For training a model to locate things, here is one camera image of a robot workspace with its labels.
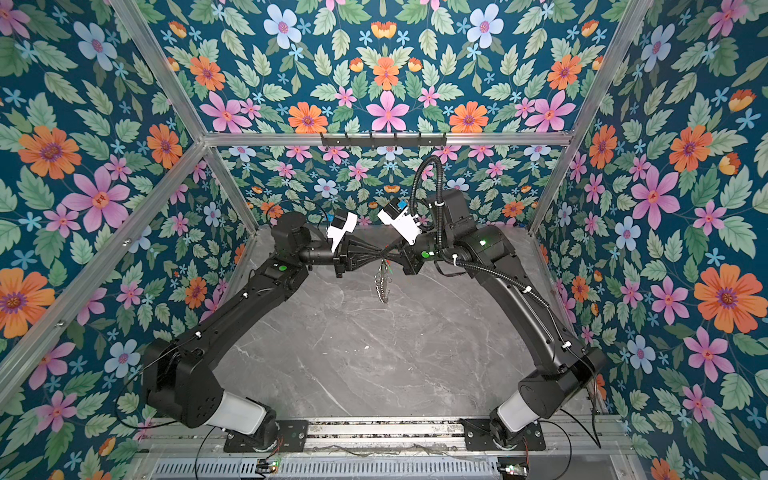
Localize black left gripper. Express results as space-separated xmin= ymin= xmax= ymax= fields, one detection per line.
xmin=293 ymin=232 xmax=381 ymax=278

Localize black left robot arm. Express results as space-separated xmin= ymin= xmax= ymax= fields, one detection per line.
xmin=142 ymin=212 xmax=382 ymax=436

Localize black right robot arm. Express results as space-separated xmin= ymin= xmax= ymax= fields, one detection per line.
xmin=378 ymin=191 xmax=607 ymax=449

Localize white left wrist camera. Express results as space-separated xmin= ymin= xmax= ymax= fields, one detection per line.
xmin=327 ymin=211 xmax=358 ymax=253

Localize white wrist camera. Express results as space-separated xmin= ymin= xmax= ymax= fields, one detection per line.
xmin=327 ymin=211 xmax=358 ymax=253
xmin=377 ymin=199 xmax=422 ymax=246

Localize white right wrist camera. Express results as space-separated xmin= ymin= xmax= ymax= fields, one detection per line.
xmin=377 ymin=199 xmax=422 ymax=246

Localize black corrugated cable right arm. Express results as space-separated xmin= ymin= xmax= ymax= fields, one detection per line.
xmin=410 ymin=155 xmax=550 ymax=313

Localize black hook rail on frame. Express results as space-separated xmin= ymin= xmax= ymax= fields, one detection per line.
xmin=320 ymin=133 xmax=448 ymax=148

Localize aluminium frame horizontal rear bar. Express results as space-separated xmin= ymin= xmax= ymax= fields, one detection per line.
xmin=204 ymin=132 xmax=573 ymax=148

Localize aluminium frame bar left side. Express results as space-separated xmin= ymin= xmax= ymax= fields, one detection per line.
xmin=1 ymin=141 xmax=206 ymax=411

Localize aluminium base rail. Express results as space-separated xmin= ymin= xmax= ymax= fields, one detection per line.
xmin=135 ymin=414 xmax=636 ymax=462

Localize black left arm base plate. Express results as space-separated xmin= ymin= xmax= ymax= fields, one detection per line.
xmin=223 ymin=420 xmax=309 ymax=453

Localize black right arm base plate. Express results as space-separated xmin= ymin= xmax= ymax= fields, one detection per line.
xmin=459 ymin=418 xmax=546 ymax=452

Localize white vented cable duct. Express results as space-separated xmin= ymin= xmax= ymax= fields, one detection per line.
xmin=150 ymin=457 xmax=501 ymax=479

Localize aluminium frame post right rear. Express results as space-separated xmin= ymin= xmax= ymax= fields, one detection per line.
xmin=528 ymin=0 xmax=653 ymax=238

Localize aluminium frame post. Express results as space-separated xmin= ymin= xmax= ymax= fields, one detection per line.
xmin=528 ymin=0 xmax=653 ymax=238
xmin=111 ymin=1 xmax=258 ymax=236

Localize aluminium frame post left rear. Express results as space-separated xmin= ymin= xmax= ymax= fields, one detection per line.
xmin=111 ymin=1 xmax=258 ymax=236

